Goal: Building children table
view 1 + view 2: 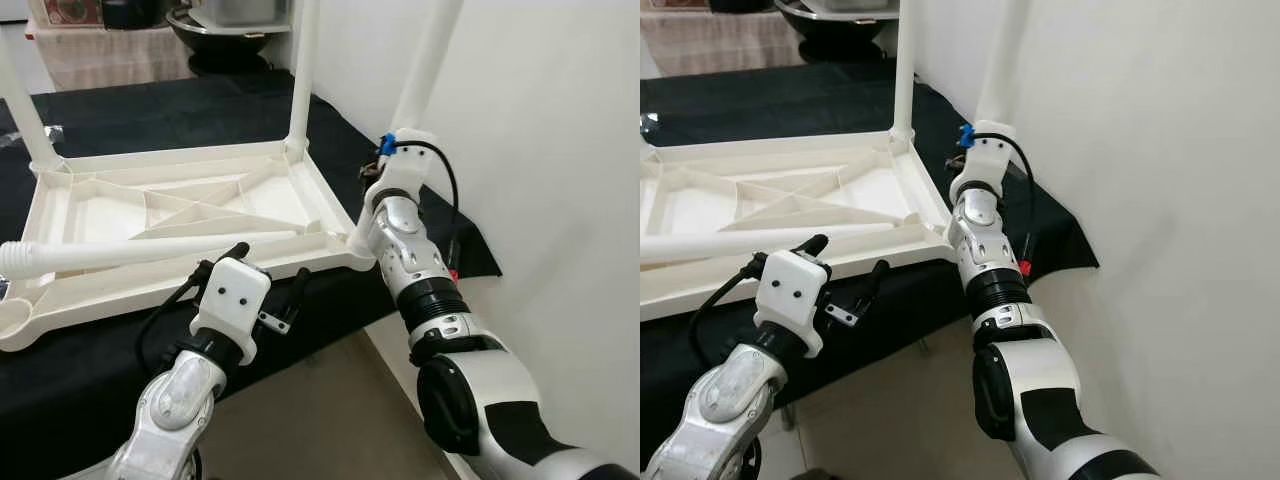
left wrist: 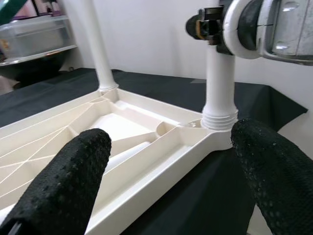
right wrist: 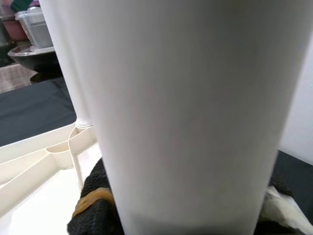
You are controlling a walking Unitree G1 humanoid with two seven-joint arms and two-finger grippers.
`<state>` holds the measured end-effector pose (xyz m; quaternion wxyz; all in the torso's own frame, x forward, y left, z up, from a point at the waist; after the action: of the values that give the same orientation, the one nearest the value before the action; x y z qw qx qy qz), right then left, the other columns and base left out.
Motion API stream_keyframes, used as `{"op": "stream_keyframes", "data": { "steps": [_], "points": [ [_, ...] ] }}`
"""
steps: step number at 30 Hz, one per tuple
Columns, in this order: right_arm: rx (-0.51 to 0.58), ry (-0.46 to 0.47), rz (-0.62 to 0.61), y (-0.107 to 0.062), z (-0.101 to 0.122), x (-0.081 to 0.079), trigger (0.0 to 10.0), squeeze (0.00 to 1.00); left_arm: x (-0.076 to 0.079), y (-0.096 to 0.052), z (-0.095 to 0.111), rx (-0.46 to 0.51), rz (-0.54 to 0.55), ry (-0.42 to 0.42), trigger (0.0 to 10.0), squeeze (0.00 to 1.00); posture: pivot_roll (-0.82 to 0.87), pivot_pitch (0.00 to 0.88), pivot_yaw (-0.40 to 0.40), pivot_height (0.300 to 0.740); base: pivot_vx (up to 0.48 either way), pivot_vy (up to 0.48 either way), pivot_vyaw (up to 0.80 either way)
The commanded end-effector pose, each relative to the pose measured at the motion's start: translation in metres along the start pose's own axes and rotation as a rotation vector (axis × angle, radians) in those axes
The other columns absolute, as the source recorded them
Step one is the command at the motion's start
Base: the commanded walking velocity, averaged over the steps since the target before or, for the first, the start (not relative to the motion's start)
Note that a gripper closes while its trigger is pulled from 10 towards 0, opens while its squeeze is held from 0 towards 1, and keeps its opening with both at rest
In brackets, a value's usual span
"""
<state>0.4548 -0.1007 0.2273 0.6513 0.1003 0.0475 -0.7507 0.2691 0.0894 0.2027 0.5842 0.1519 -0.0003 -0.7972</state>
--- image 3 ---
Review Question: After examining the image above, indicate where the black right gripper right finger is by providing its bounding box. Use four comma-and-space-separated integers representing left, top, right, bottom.
254, 168, 313, 235

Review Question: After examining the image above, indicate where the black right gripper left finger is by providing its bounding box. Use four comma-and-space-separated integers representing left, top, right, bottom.
67, 158, 124, 235

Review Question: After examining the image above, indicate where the white plastic table top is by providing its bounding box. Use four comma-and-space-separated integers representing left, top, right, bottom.
0, 121, 105, 235

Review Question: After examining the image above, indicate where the white plastic table leg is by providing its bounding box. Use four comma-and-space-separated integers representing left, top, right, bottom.
58, 0, 313, 235
38, 0, 95, 129

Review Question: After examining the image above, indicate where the yellow rubber band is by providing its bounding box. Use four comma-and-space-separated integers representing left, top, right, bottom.
72, 187, 115, 216

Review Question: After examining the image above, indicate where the black tablecloth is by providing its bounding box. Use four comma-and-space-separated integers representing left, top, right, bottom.
0, 79, 313, 221

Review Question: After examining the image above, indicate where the beige woven bench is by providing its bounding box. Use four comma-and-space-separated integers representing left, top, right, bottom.
0, 64, 33, 94

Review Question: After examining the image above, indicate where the large black bowl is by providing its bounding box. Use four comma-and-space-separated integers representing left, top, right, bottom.
7, 45, 62, 73

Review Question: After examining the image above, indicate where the clear plastic storage container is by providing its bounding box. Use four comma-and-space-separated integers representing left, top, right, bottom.
14, 6, 54, 49

